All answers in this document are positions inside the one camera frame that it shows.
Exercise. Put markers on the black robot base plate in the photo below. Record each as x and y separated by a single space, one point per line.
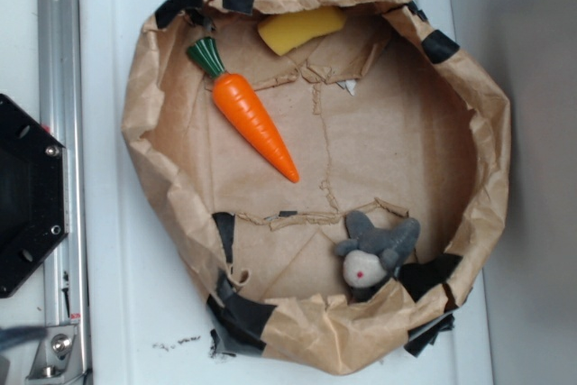
33 220

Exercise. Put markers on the brown paper bag tray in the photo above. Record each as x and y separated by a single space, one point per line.
388 116

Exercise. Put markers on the metal corner bracket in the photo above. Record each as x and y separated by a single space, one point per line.
58 358

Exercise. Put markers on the grey plush mouse toy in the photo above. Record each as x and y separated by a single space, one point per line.
372 255

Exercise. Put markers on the orange plastic toy carrot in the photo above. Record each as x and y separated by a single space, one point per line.
234 96

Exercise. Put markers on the aluminium extrusion rail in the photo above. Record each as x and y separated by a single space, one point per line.
65 270

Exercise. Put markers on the white plastic board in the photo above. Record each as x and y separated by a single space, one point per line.
148 324

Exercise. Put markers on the yellow sponge piece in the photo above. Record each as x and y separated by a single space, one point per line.
285 32

